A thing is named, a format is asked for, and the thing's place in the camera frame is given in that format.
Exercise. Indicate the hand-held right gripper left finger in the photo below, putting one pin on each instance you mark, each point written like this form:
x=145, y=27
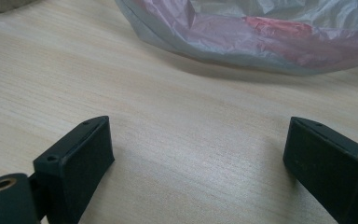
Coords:
x=74, y=168

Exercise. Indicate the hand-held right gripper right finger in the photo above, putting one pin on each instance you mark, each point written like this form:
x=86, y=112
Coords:
x=332, y=165

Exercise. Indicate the grey cloth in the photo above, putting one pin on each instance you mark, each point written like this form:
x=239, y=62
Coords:
x=0, y=5

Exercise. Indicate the translucent plastic bag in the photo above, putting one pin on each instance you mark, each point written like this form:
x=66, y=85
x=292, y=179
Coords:
x=254, y=34

